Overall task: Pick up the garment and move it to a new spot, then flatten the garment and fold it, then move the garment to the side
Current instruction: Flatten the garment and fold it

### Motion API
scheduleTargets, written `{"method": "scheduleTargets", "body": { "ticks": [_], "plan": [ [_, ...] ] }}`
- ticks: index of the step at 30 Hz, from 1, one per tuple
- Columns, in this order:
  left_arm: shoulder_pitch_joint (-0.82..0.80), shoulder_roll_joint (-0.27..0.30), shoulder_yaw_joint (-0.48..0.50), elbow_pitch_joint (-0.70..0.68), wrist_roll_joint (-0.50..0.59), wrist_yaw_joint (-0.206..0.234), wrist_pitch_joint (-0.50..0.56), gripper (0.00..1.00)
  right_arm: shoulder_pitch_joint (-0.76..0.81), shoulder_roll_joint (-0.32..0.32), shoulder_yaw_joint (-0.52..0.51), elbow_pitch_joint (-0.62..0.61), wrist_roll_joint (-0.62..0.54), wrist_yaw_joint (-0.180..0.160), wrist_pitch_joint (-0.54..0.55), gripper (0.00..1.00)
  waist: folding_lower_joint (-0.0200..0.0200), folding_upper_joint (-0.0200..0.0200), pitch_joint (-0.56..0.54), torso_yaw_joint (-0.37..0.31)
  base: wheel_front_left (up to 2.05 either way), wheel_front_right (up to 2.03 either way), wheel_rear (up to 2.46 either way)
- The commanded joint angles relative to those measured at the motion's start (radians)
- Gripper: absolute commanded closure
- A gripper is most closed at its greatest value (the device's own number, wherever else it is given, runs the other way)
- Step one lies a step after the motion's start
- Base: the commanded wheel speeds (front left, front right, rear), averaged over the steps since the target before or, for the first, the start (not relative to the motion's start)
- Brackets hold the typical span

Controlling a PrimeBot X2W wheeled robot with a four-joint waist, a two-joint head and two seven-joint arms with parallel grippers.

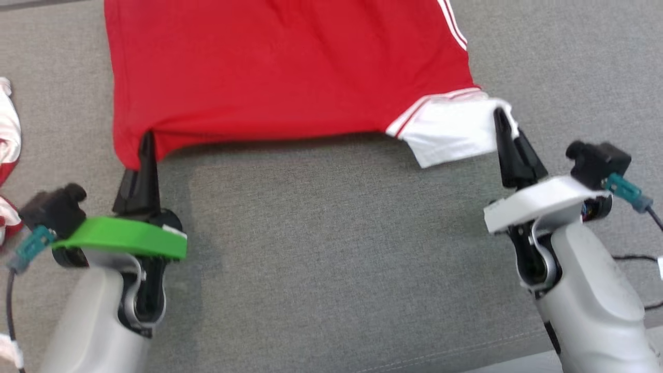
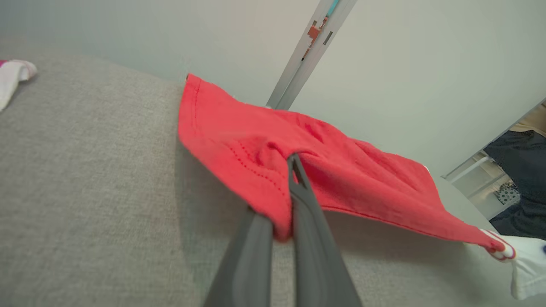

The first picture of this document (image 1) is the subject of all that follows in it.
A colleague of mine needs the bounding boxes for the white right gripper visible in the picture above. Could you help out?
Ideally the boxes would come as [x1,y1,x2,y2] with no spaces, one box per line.
[483,108,612,234]

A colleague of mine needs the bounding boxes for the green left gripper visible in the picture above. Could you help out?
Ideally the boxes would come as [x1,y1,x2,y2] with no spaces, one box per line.
[52,131,188,260]

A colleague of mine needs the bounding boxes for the left cable with teal plug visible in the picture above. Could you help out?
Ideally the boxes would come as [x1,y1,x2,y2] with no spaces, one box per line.
[4,225,56,373]

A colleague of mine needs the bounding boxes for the red basketball shorts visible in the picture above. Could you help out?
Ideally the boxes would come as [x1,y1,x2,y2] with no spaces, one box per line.
[0,77,24,247]

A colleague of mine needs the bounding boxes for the red Bulls basketball jersey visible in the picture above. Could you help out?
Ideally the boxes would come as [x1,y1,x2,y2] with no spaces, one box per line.
[104,0,520,171]

